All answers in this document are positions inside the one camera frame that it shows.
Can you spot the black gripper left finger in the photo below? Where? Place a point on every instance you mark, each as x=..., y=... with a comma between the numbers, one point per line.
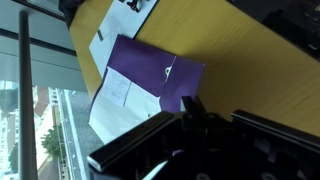
x=133, y=138

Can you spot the white papers in holder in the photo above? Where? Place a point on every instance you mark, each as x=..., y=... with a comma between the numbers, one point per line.
x=113, y=113

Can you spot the grey metal window railing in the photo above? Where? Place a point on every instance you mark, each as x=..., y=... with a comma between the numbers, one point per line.
x=27, y=100

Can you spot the black cloth bag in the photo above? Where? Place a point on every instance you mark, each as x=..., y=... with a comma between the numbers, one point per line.
x=70, y=11

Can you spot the black binder clip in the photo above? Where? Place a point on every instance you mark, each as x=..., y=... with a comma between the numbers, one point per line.
x=135, y=5

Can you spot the purple cloth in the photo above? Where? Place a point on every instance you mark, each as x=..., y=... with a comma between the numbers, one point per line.
x=146, y=66

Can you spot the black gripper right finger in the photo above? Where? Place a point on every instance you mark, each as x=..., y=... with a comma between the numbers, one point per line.
x=276, y=130

